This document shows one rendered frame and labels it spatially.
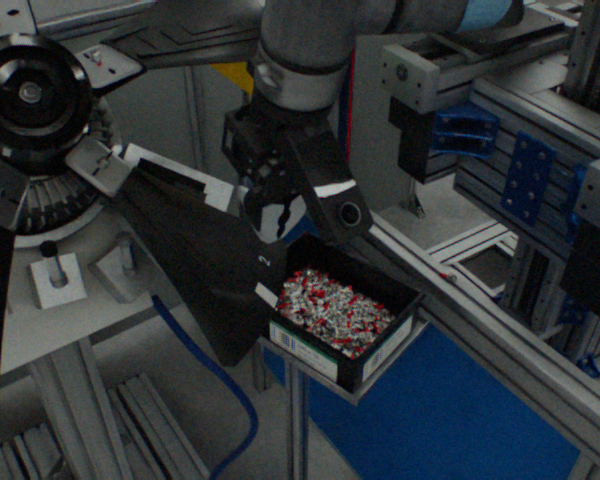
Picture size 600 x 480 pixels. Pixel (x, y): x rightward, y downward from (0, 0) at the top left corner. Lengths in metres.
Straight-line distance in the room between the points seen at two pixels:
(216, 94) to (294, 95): 1.22
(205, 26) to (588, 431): 0.68
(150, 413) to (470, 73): 1.15
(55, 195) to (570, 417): 0.70
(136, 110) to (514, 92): 0.88
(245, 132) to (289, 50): 0.13
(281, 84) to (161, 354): 1.56
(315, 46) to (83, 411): 0.86
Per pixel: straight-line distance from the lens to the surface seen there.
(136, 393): 1.84
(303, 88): 0.52
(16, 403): 2.03
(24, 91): 0.70
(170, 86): 1.67
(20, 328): 0.95
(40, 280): 0.86
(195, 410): 1.88
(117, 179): 0.75
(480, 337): 0.95
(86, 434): 1.26
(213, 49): 0.78
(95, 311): 0.96
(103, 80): 0.74
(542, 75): 1.39
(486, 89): 1.32
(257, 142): 0.60
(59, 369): 1.11
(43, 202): 0.84
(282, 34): 0.50
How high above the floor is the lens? 1.52
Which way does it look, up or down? 39 degrees down
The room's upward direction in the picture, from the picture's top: straight up
